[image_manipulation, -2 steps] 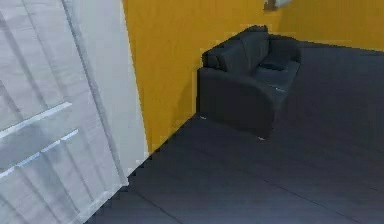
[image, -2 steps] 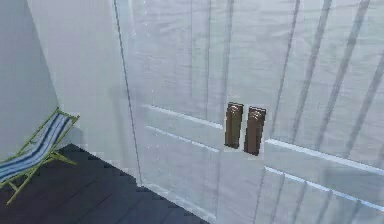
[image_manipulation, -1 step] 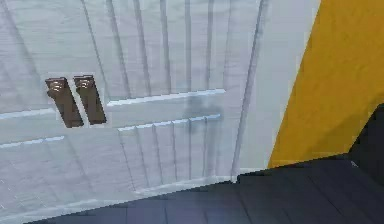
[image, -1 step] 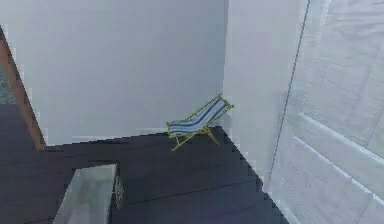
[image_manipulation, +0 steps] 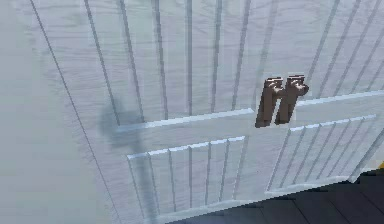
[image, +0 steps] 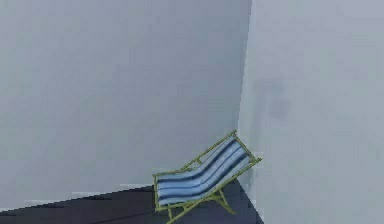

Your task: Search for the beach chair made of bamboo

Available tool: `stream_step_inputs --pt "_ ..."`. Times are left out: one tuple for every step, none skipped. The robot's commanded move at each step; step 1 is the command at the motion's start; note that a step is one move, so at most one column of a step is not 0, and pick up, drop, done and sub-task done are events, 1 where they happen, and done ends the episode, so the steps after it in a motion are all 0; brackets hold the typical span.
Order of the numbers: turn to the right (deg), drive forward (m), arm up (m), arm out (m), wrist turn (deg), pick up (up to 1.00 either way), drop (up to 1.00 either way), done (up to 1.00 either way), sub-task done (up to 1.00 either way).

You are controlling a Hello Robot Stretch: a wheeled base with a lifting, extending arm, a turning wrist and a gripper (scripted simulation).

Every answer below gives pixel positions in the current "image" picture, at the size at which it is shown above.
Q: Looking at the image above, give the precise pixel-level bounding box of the blue striped bamboo beach chair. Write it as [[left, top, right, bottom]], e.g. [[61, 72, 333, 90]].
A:
[[151, 129, 263, 224]]

